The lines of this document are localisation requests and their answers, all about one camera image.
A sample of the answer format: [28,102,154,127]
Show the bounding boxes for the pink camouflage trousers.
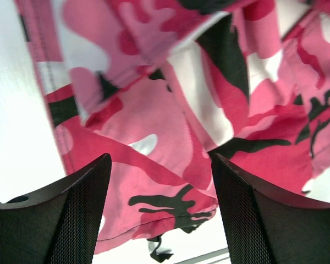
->
[15,1,330,255]

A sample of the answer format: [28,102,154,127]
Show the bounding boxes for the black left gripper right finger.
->
[212,155,330,263]

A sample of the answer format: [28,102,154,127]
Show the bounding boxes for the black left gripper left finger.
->
[0,153,112,263]

